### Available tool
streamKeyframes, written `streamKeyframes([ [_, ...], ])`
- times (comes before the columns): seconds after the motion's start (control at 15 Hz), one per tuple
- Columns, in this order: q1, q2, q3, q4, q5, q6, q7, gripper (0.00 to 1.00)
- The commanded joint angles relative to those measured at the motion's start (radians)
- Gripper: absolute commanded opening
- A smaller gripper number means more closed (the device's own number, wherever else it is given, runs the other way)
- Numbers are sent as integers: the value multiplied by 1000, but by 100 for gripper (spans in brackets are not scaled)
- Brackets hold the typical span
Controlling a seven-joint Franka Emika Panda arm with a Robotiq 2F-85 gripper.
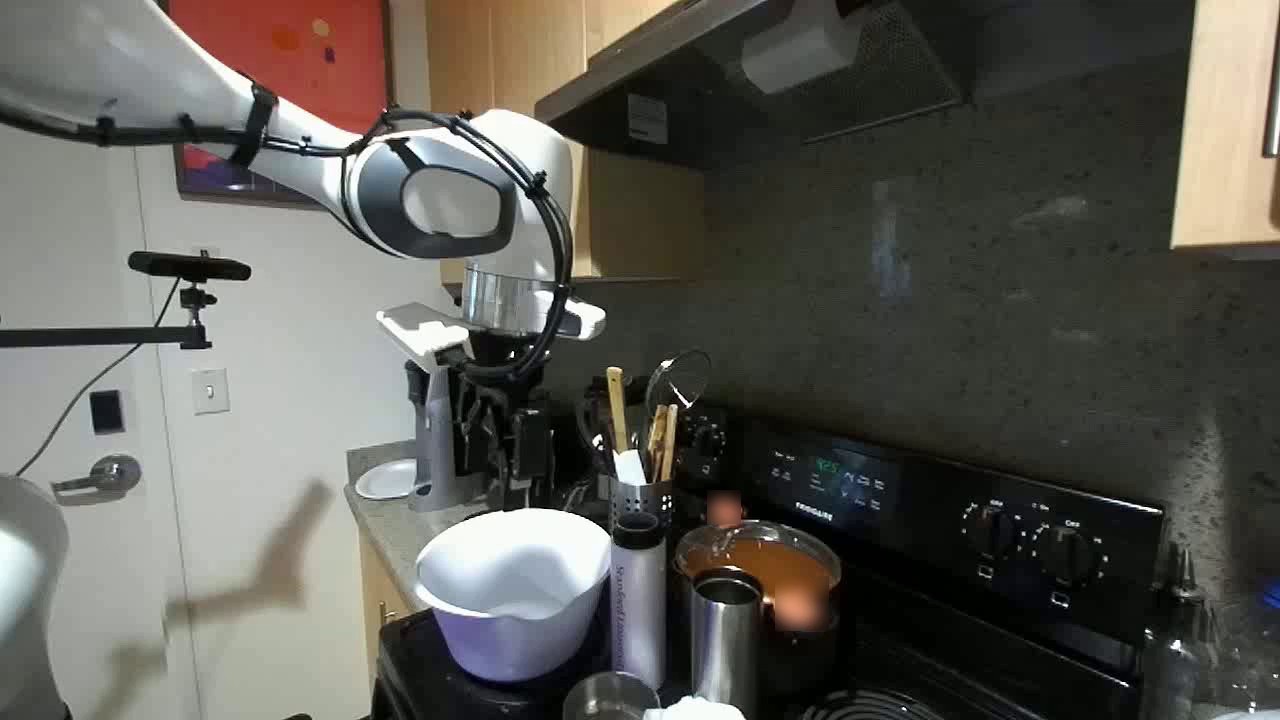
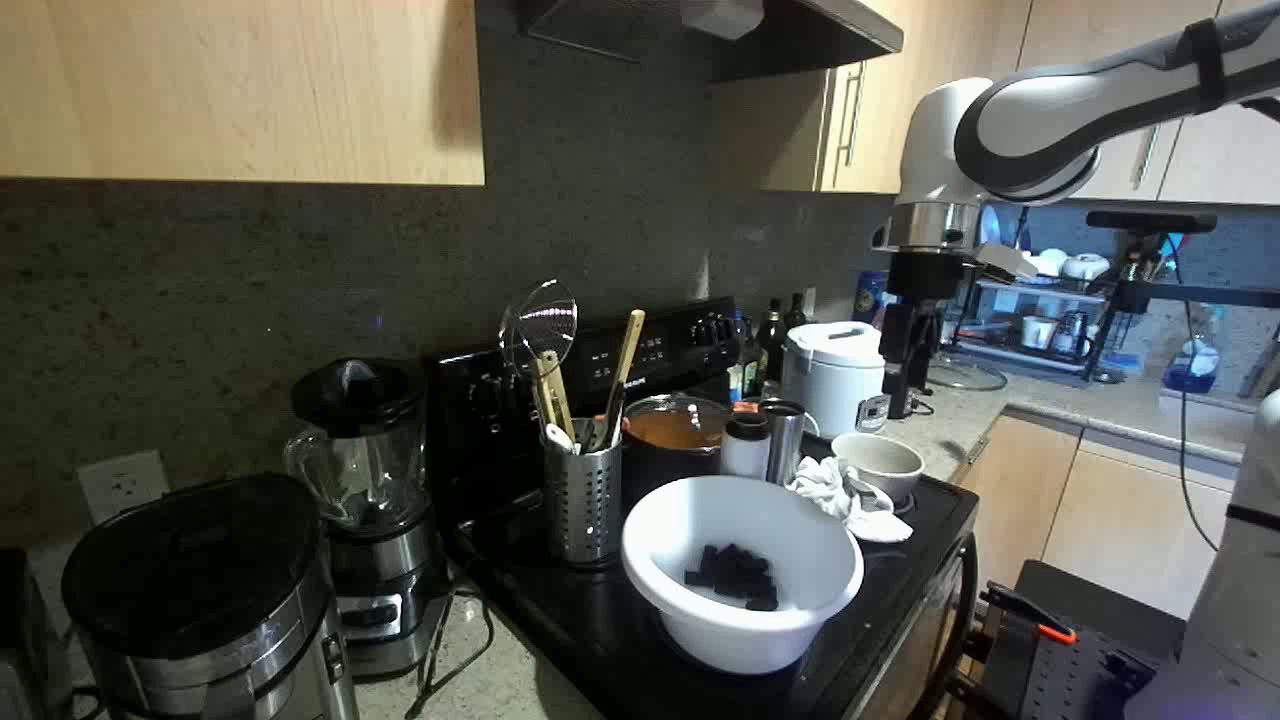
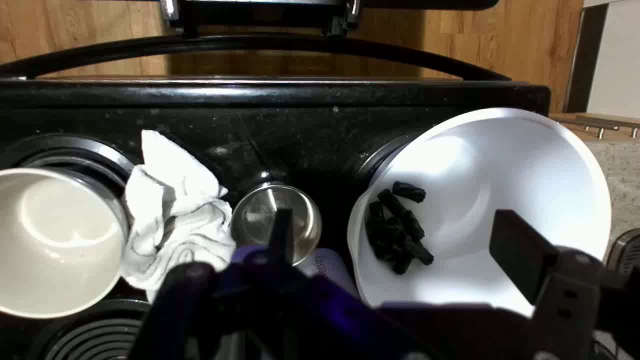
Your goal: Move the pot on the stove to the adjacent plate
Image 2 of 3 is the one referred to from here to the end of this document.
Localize dark glass bottle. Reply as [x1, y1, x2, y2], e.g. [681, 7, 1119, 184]
[761, 299, 789, 385]

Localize perforated steel utensil holder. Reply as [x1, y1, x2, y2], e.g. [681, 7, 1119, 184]
[542, 426, 620, 568]

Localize range hood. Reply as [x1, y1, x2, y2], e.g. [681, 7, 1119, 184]
[515, 0, 904, 81]

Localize large white mixing bowl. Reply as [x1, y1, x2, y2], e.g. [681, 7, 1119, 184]
[620, 476, 864, 677]

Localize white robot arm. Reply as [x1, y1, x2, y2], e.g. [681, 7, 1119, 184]
[882, 2, 1280, 720]

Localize right wooden wall cabinets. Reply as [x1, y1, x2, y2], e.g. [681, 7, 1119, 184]
[713, 2, 1280, 208]

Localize wooden base cabinets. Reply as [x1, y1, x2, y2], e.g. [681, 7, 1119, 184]
[962, 413, 1238, 617]

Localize black slow cooker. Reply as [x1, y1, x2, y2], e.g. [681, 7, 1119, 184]
[59, 472, 360, 720]

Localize wooden spoon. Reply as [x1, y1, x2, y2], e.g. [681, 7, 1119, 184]
[606, 306, 650, 446]

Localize white tumbler with black lid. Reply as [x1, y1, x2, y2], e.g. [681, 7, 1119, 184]
[720, 413, 774, 481]

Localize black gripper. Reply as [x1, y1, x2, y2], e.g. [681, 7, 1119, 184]
[882, 252, 963, 418]

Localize small white bowl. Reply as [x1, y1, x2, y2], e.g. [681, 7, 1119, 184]
[831, 433, 923, 510]

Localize round mesh skimmer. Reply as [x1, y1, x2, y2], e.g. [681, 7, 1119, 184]
[496, 277, 579, 435]

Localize black electric stove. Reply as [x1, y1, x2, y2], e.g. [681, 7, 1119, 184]
[423, 345, 975, 720]

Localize crumpled white cloth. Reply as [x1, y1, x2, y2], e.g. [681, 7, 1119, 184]
[789, 455, 912, 544]

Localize dish drying rack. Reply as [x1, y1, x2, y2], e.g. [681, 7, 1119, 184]
[947, 202, 1280, 387]

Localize white wall outlet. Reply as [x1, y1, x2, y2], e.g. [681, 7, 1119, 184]
[75, 446, 169, 518]

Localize left wooden wall cabinet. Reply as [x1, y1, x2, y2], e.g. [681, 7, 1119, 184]
[0, 0, 485, 189]

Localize pot with glass lid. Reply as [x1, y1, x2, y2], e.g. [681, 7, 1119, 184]
[623, 391, 727, 499]

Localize steel travel mug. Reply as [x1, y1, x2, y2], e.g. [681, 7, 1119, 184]
[763, 398, 807, 482]

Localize white rice cooker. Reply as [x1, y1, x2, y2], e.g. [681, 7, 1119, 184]
[779, 320, 887, 438]

